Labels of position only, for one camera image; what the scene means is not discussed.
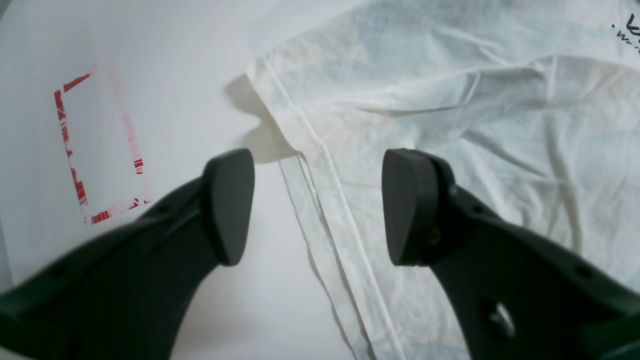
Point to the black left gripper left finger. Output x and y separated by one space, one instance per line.
124 294

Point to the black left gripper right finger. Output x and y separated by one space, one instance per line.
516 295

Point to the white t-shirt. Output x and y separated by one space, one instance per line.
533 103

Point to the red tape rectangle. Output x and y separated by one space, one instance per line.
104 155

